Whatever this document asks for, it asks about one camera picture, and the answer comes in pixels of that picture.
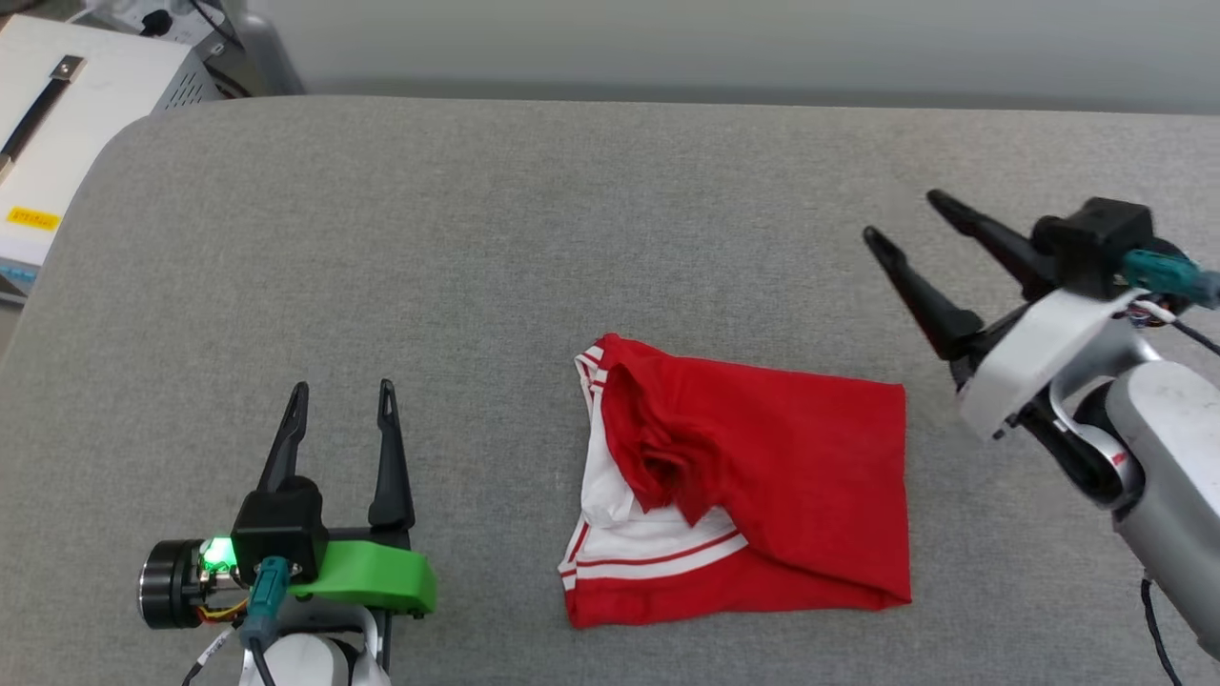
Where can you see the white socket box with plug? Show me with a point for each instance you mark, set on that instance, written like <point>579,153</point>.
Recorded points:
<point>124,14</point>

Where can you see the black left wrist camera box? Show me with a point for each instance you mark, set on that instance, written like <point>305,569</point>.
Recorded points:
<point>281,524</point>

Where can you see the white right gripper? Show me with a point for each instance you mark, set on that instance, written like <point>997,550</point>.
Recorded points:
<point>1039,353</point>

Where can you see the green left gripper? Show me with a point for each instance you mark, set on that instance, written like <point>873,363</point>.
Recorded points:
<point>381,576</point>

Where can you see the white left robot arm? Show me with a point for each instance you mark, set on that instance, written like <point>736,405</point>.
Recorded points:
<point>305,662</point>

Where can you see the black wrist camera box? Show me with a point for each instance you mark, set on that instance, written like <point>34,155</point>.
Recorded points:
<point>281,524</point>
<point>1096,238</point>

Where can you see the red and white shirt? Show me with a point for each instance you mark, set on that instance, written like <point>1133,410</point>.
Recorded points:
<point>810,476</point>

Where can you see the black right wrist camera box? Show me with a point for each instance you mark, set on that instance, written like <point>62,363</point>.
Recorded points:
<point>1096,238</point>

